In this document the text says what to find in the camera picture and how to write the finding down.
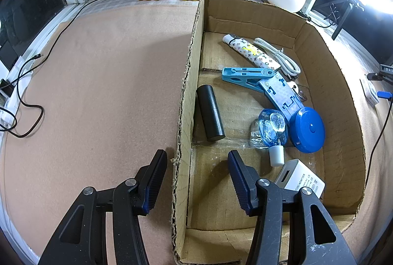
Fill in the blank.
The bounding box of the black tripod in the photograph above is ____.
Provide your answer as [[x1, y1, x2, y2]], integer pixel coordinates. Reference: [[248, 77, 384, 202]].
[[326, 0, 364, 40]]

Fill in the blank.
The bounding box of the white patterned tube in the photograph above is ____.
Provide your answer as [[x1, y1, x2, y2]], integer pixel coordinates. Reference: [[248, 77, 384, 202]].
[[223, 34, 281, 71]]

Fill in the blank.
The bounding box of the black cable on floor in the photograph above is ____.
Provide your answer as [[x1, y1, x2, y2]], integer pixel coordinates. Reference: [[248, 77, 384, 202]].
[[0, 0, 145, 139]]

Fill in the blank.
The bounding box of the clear plastic white box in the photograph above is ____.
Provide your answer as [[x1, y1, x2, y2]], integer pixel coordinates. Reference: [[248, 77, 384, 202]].
[[360, 78, 379, 107]]

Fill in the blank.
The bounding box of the light blue clip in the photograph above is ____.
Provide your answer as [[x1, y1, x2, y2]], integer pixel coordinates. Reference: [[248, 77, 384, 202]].
[[221, 67, 276, 93]]

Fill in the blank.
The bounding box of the black cylinder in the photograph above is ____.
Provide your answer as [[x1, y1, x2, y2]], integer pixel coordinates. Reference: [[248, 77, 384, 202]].
[[196, 84, 225, 142]]

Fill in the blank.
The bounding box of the blue round tape measure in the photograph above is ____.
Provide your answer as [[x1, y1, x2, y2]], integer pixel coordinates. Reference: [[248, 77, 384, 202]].
[[289, 107, 326, 153]]

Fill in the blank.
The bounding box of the blue clear sanitizer bottle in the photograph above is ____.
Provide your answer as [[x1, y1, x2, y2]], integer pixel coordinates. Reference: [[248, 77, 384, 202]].
[[250, 109, 288, 167]]

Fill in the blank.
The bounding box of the black camera equipment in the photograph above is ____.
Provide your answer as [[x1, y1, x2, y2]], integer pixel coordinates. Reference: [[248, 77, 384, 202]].
[[366, 64, 393, 101]]

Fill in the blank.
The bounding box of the white power adapter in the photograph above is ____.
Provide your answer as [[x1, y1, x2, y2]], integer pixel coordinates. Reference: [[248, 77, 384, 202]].
[[274, 159, 325, 199]]

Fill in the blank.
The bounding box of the cardboard box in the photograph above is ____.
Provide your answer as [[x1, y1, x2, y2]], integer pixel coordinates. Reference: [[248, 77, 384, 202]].
[[172, 0, 366, 264]]

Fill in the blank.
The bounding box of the white usb cable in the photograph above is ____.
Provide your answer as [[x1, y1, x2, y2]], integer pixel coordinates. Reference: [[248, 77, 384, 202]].
[[253, 37, 302, 78]]

